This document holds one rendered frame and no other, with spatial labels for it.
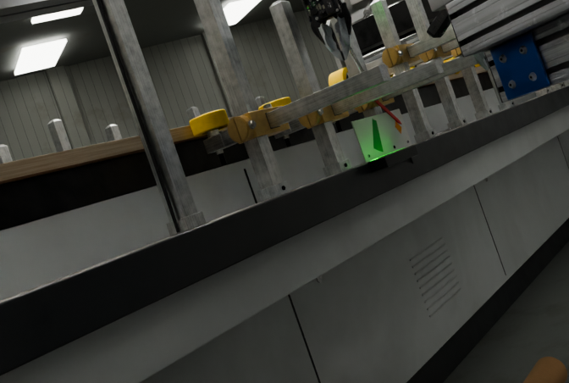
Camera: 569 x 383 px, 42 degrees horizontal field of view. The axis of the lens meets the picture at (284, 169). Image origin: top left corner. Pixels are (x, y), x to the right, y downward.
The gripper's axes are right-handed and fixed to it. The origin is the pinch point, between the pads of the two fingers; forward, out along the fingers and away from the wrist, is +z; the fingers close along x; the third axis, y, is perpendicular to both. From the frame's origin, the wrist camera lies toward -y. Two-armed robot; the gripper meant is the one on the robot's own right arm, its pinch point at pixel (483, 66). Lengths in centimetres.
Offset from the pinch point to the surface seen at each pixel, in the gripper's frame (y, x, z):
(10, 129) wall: -896, 536, -230
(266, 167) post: -28, -56, 5
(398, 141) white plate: -26.6, -0.8, 9.1
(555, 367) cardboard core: -13, 8, 75
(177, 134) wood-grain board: -45, -56, -8
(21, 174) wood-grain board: -45, -95, -7
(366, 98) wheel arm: -17.5, -26.5, -1.6
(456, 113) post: -27, 44, 7
